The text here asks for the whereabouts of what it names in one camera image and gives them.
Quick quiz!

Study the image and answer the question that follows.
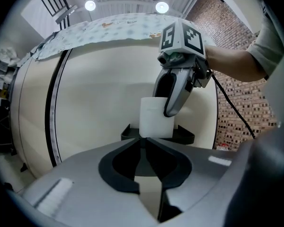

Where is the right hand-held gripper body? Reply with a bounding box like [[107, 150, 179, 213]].
[[157, 17, 214, 90]]

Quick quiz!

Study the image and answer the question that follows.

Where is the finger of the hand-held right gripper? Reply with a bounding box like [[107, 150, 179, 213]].
[[152, 69, 175, 98], [163, 68, 194, 118]]

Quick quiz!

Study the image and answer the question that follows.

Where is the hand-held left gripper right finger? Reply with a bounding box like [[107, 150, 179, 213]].
[[145, 138, 239, 223]]

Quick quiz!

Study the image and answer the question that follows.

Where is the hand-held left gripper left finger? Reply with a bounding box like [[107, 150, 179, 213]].
[[18, 138, 160, 227]]

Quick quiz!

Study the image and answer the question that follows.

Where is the white toilet paper roll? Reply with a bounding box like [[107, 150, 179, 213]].
[[139, 96, 176, 139]]

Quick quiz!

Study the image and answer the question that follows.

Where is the person's right forearm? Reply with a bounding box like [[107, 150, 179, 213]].
[[205, 45, 268, 83]]

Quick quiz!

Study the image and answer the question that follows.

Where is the round ceiling lamp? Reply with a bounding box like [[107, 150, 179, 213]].
[[84, 0, 97, 12], [155, 1, 169, 14]]

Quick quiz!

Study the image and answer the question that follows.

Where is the beige partition panel with holder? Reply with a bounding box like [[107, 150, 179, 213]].
[[44, 38, 219, 168]]

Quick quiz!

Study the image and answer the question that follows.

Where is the pale blue patterned cloth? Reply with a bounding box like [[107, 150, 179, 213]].
[[30, 14, 180, 61]]

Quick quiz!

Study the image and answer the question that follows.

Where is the person's grey shirt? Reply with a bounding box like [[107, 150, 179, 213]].
[[247, 6, 284, 80]]

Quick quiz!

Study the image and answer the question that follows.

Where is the plain beige partition panel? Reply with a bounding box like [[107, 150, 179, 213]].
[[9, 62, 36, 175], [20, 53, 61, 178]]

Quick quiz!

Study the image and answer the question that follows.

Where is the white metal shelf rack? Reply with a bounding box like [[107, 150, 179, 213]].
[[0, 55, 18, 156]]

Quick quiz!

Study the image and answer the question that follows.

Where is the black ceiling grille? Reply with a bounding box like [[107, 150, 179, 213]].
[[40, 0, 70, 17]]

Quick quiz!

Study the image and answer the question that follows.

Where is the black wall-mounted holder shelf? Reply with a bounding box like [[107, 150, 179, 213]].
[[120, 123, 195, 145]]

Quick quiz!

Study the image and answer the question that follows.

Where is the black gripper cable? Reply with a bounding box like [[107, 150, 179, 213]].
[[211, 71, 257, 140]]

